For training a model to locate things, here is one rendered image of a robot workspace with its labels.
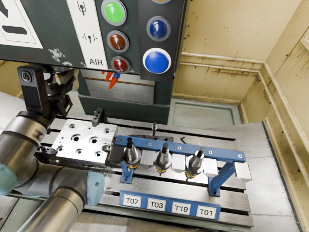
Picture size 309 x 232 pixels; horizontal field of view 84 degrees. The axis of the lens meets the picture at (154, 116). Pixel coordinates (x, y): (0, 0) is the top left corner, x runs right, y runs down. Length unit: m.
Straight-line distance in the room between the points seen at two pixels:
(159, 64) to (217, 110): 1.54
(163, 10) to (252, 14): 1.18
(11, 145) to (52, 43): 0.25
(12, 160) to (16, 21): 0.27
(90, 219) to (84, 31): 0.95
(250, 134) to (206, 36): 0.74
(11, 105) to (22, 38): 1.43
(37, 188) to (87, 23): 0.39
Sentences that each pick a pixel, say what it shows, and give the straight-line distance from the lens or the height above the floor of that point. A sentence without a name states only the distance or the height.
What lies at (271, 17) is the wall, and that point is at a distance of 1.41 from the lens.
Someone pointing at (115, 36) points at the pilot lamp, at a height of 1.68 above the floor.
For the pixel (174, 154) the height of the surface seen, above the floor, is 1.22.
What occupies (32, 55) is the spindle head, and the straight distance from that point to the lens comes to 0.31.
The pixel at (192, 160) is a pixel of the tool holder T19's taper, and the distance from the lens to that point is 0.59.
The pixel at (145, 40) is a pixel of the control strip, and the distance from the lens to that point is 0.22.
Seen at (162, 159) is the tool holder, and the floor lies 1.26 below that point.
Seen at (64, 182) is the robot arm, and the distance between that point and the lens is 0.46.
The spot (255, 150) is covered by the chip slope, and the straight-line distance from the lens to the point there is 1.30.
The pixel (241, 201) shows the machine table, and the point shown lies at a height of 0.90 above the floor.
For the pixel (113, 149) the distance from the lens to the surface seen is 0.65.
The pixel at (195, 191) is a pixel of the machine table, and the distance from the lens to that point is 0.94.
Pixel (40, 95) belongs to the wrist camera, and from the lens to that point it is 0.48.
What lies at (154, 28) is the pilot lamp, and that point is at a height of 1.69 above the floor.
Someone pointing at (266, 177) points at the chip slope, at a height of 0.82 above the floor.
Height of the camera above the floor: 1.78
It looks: 50 degrees down
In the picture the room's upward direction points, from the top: 3 degrees clockwise
